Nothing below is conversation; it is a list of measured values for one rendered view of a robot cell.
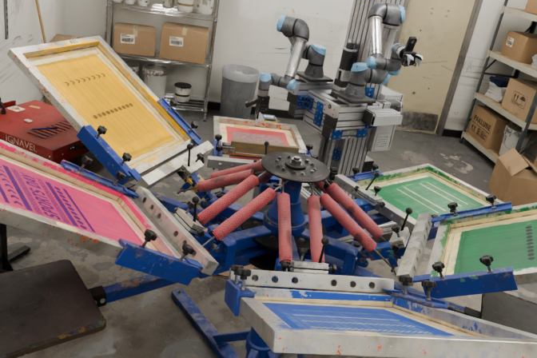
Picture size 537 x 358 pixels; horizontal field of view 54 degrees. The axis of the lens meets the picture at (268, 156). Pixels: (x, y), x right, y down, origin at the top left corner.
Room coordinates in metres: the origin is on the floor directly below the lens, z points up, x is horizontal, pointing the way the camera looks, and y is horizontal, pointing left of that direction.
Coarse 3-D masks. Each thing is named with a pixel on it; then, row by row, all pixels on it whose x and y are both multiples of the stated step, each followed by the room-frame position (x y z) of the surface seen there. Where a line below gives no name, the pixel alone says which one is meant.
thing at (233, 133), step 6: (228, 126) 3.36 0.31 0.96; (228, 132) 3.25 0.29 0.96; (234, 132) 3.27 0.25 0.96; (240, 132) 3.29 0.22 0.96; (246, 132) 3.31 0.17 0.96; (252, 132) 3.33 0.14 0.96; (228, 138) 3.14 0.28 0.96; (234, 138) 3.16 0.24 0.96; (240, 138) 3.17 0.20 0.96; (246, 138) 3.19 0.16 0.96; (252, 138) 3.21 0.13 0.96; (234, 156) 2.87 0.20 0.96
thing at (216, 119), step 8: (216, 120) 3.35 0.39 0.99; (224, 120) 3.41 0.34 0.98; (232, 120) 3.42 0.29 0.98; (240, 120) 3.43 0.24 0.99; (248, 120) 3.46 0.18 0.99; (216, 128) 3.19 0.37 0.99; (272, 128) 3.47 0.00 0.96; (280, 128) 3.48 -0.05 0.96; (288, 128) 3.49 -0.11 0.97; (296, 128) 3.47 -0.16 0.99; (296, 136) 3.30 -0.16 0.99; (296, 144) 3.22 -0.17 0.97
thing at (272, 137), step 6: (258, 132) 3.35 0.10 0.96; (264, 132) 3.37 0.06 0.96; (270, 132) 3.39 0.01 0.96; (276, 132) 3.41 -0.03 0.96; (258, 138) 3.23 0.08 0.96; (264, 138) 3.25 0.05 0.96; (270, 138) 3.27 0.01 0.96; (276, 138) 3.29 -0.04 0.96; (282, 138) 3.31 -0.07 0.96; (276, 144) 3.19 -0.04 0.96; (282, 144) 3.20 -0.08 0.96; (288, 144) 3.22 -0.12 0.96
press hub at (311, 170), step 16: (272, 160) 2.08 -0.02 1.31; (288, 160) 2.08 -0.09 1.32; (304, 160) 2.14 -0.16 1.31; (288, 176) 1.94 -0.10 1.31; (304, 176) 1.97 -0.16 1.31; (320, 176) 2.00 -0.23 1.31; (288, 192) 2.02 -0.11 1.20; (272, 208) 2.04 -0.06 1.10; (256, 224) 2.03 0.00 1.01; (272, 224) 1.98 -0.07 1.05; (304, 224) 2.03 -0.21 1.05; (256, 240) 1.90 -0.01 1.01; (272, 240) 1.93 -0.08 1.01; (304, 240) 1.97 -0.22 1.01; (272, 256) 1.96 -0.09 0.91; (256, 336) 2.01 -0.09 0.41
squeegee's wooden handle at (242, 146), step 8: (232, 144) 2.84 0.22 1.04; (240, 144) 2.85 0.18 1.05; (248, 144) 2.86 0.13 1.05; (256, 144) 2.87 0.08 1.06; (264, 144) 2.88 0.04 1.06; (272, 144) 2.90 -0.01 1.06; (240, 152) 2.85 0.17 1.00; (248, 152) 2.86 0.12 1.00; (256, 152) 2.87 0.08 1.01; (264, 152) 2.88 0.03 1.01; (272, 152) 2.89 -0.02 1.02; (296, 152) 2.91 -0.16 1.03
